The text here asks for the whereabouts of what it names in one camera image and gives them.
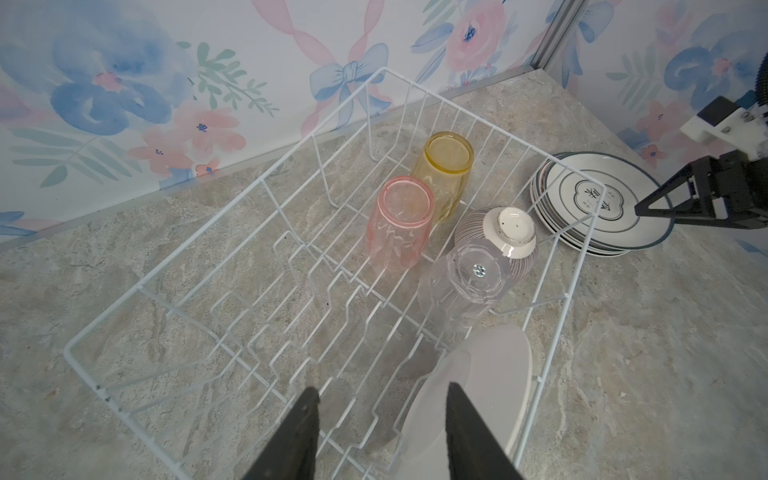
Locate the white ceramic bowl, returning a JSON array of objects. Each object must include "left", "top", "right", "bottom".
[{"left": 453, "top": 206, "right": 538, "bottom": 283}]

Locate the clear glass cup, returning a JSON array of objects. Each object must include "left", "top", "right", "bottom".
[{"left": 417, "top": 238, "right": 514, "bottom": 328}]

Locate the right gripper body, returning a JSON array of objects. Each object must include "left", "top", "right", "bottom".
[{"left": 689, "top": 150, "right": 767, "bottom": 230}]

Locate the yellow glass cup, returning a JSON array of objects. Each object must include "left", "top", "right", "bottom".
[{"left": 410, "top": 131, "right": 474, "bottom": 223}]

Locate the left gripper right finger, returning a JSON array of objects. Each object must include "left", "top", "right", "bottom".
[{"left": 445, "top": 382, "right": 523, "bottom": 480}]

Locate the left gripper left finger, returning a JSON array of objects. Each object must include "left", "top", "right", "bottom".
[{"left": 242, "top": 387, "right": 320, "bottom": 480}]

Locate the pink glass cup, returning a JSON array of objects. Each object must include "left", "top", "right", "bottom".
[{"left": 366, "top": 176, "right": 435, "bottom": 272}]

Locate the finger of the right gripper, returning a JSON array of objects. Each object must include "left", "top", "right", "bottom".
[{"left": 635, "top": 165, "right": 699, "bottom": 219}]

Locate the white wire dish rack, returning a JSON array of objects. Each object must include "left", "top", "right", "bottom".
[{"left": 64, "top": 68, "right": 587, "bottom": 479}]

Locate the grey patterned plate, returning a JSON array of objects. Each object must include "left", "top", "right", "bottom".
[
  {"left": 539, "top": 152, "right": 673, "bottom": 251},
  {"left": 393, "top": 324, "right": 532, "bottom": 479}
]

